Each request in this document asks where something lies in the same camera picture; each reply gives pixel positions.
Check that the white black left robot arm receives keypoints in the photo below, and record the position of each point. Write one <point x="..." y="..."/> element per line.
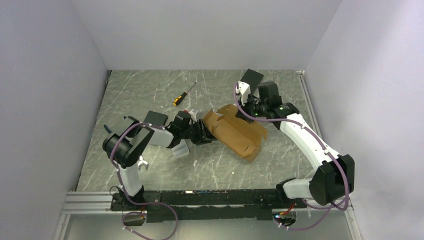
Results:
<point x="125" y="145"/>

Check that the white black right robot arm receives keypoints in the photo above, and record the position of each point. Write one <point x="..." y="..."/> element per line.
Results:
<point x="334" y="174"/>

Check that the black box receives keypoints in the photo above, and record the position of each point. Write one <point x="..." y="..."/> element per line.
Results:
<point x="253" y="78"/>
<point x="155" y="118"/>

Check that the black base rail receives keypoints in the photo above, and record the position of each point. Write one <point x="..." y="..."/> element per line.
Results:
<point x="183" y="205"/>

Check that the silver wrench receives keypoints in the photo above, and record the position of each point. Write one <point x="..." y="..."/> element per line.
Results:
<point x="142" y="164"/>

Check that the black box far right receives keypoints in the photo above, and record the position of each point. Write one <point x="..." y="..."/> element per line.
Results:
<point x="253" y="78"/>

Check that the blue handled pliers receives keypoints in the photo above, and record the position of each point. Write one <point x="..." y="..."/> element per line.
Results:
<point x="107" y="128"/>

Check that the yellow black screwdriver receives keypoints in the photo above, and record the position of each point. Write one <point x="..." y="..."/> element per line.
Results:
<point x="182" y="96"/>

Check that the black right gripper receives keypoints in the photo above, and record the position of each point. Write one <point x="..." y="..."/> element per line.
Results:
<point x="244" y="109"/>

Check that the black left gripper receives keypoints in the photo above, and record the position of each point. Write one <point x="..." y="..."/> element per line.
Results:
<point x="204" y="136"/>

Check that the brown cardboard box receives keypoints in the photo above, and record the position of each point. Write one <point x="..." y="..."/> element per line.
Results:
<point x="243" y="138"/>

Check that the aluminium frame rail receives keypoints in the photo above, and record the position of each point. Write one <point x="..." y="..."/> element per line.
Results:
<point x="81" y="203"/>

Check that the black box near left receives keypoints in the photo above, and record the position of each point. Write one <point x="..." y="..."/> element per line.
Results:
<point x="155" y="118"/>

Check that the white plastic case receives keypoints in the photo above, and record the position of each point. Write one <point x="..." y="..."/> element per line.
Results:
<point x="181" y="149"/>

